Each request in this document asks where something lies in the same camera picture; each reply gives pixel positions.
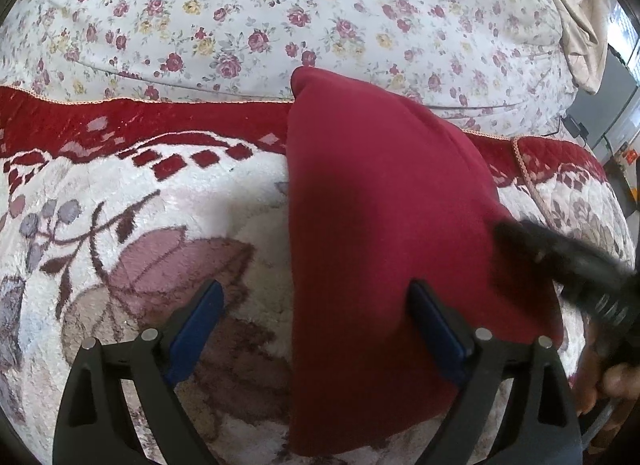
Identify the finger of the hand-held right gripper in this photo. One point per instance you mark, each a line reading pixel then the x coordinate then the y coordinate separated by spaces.
pixel 525 242

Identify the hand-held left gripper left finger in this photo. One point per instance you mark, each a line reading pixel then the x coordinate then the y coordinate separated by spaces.
pixel 192 332

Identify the white floral bed sheet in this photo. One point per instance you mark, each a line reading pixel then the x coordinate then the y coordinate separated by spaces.
pixel 300 5

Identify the red and white floral blanket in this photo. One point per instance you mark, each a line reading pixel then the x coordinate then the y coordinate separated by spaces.
pixel 150 195

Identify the dark red fleece garment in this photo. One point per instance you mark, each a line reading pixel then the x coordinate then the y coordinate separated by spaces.
pixel 375 195

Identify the beige cloth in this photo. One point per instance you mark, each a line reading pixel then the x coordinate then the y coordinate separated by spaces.
pixel 575 10

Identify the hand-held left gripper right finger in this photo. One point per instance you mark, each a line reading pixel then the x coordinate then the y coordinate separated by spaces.
pixel 440 332

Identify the person's right hand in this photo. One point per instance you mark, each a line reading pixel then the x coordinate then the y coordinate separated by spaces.
pixel 615 380

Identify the black power adapter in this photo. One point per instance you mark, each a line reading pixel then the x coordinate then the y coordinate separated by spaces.
pixel 576 126

